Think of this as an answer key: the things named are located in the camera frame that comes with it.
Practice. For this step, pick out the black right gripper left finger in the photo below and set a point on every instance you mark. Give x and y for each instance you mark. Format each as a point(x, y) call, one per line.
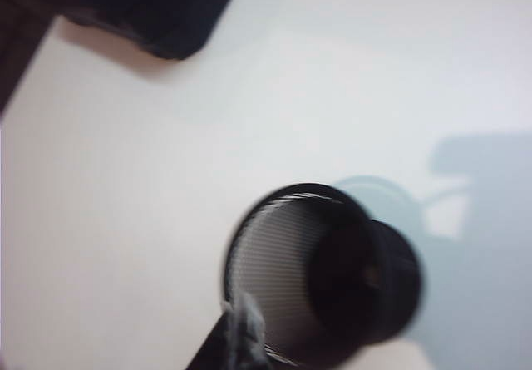
point(212, 345)

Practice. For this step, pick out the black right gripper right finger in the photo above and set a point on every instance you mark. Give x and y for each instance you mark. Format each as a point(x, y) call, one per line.
point(249, 332)

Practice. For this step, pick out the black mesh basket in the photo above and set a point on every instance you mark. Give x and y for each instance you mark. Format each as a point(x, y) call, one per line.
point(274, 262)

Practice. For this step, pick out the black plastic case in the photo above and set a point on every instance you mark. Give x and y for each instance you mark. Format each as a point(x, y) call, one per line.
point(158, 12)

